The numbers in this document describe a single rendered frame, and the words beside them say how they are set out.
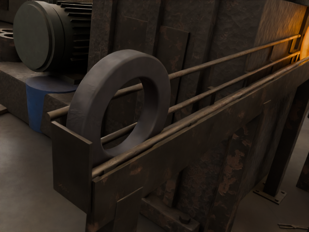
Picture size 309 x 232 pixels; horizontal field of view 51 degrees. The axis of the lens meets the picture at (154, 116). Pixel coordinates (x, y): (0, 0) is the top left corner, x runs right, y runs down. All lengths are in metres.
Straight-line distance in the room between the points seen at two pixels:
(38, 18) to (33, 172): 0.79
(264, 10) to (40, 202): 1.06
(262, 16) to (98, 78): 0.69
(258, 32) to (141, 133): 0.59
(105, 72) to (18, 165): 1.26
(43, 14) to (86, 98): 1.44
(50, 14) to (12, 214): 1.00
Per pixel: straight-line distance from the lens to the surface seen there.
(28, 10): 1.92
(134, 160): 0.46
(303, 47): 1.37
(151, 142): 0.49
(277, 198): 1.71
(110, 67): 0.41
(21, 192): 1.46
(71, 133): 0.41
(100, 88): 0.40
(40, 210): 1.36
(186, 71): 0.67
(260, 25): 1.02
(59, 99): 1.72
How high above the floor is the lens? 0.85
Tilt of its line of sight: 22 degrees down
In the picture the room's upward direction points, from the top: 10 degrees clockwise
